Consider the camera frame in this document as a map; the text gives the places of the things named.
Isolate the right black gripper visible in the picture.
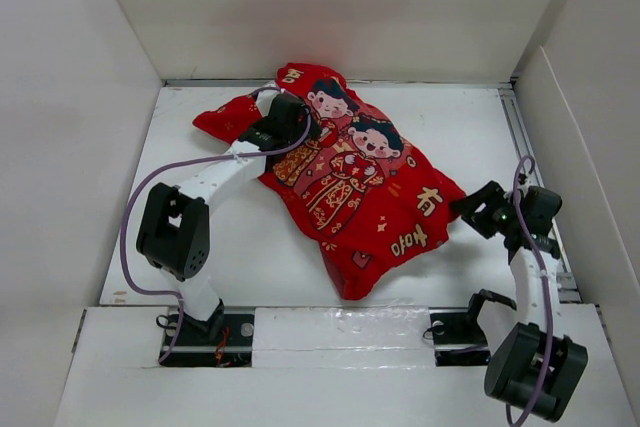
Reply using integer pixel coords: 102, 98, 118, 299
447, 179, 523, 238

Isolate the red cartoon print pillowcase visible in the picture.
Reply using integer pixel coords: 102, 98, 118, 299
192, 61, 467, 302

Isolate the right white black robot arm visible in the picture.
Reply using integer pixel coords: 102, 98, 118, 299
451, 179, 588, 422

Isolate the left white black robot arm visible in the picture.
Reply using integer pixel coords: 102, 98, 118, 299
136, 90, 320, 344

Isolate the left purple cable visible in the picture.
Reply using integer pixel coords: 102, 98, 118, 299
121, 86, 314, 364

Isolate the aluminium rail right side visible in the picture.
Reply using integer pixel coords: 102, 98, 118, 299
499, 86, 584, 304

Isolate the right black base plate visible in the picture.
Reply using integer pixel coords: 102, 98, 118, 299
423, 309, 491, 367

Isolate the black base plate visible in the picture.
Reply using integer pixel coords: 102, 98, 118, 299
156, 308, 256, 368
423, 309, 491, 367

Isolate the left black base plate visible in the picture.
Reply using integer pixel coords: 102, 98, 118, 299
156, 308, 256, 368

